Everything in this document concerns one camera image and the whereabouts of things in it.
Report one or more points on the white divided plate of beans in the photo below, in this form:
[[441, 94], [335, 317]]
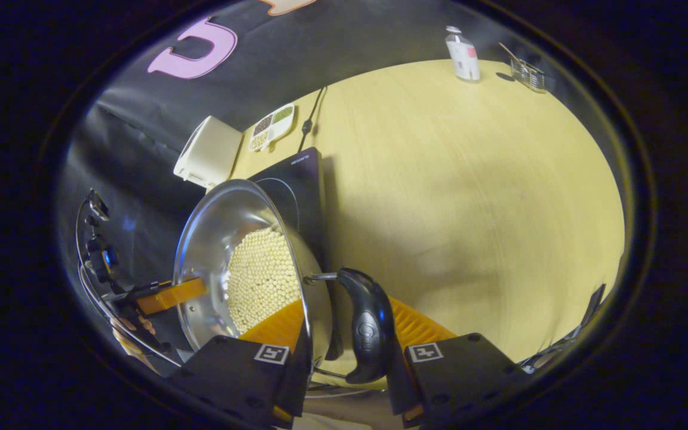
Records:
[[272, 125]]

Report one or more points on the wooden stick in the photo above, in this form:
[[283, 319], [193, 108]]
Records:
[[508, 51]]

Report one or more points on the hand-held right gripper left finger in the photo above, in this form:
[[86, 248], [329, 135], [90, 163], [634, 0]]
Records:
[[296, 382]]

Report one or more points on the clear bottle with red label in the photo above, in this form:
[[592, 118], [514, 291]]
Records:
[[464, 60]]

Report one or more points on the black round table grommet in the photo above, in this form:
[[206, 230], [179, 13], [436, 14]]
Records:
[[504, 76]]

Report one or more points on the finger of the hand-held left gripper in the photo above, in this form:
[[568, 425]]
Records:
[[171, 297]]

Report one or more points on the black induction cooktop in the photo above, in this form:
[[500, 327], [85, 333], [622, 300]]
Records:
[[305, 179]]

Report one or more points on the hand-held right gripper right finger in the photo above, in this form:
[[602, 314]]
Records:
[[463, 370]]

